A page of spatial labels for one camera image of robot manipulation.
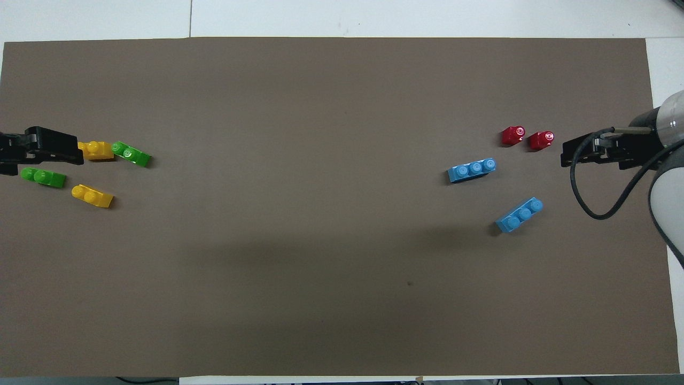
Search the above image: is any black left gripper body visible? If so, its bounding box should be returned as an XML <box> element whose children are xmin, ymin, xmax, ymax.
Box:
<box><xmin>0</xmin><ymin>133</ymin><xmax>27</xmax><ymax>163</ymax></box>

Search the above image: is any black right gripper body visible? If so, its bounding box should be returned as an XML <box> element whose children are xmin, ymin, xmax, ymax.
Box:
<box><xmin>615</xmin><ymin>109</ymin><xmax>666</xmax><ymax>157</ymax></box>

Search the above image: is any green two-stud toy block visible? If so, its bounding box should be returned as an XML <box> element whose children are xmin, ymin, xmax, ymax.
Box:
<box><xmin>111</xmin><ymin>141</ymin><xmax>152</xmax><ymax>168</ymax></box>
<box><xmin>20</xmin><ymin>167</ymin><xmax>67</xmax><ymax>189</ymax></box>

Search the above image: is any blue three-stud toy block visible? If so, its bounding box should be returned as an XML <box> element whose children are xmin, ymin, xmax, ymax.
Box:
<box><xmin>447</xmin><ymin>158</ymin><xmax>496</xmax><ymax>186</ymax></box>
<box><xmin>494</xmin><ymin>197</ymin><xmax>544</xmax><ymax>234</ymax></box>

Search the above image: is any yellow two-stud toy block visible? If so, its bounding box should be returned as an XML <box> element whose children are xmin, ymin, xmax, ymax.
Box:
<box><xmin>71</xmin><ymin>184</ymin><xmax>114</xmax><ymax>208</ymax></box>
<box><xmin>77</xmin><ymin>141</ymin><xmax>115</xmax><ymax>161</ymax></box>

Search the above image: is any brown table mat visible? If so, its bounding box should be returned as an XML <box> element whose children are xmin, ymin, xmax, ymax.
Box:
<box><xmin>0</xmin><ymin>36</ymin><xmax>680</xmax><ymax>378</ymax></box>

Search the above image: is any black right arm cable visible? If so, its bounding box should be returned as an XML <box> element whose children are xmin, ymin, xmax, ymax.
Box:
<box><xmin>570</xmin><ymin>127</ymin><xmax>666</xmax><ymax>220</ymax></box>

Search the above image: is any black cable at table edge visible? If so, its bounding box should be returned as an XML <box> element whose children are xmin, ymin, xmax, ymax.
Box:
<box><xmin>115</xmin><ymin>376</ymin><xmax>180</xmax><ymax>385</ymax></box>

